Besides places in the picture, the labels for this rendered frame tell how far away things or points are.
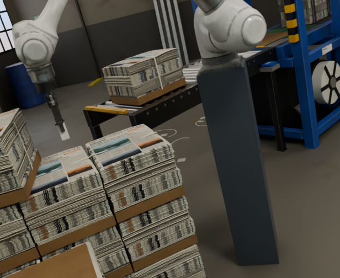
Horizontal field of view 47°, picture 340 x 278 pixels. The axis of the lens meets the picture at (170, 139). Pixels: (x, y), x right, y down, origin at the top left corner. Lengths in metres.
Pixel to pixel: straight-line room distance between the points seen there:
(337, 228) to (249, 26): 1.28
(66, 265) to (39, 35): 0.75
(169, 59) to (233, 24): 0.98
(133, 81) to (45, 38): 0.99
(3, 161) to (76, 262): 0.41
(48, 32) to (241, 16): 0.64
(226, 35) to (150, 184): 0.61
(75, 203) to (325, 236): 1.34
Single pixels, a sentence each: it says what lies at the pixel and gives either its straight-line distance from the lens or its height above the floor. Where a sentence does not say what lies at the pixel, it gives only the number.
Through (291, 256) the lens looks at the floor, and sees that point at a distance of 2.13.
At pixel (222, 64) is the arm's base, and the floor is 1.02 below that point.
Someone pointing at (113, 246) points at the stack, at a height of 0.52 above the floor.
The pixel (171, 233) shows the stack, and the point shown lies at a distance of 1.61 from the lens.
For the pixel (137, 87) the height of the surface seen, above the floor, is 0.90.
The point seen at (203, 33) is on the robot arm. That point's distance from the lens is 1.63.
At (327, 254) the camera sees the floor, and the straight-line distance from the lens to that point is 2.13.
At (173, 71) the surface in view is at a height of 0.91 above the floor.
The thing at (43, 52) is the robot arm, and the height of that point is 1.28.
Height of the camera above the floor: 1.35
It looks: 20 degrees down
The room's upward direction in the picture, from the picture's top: 15 degrees counter-clockwise
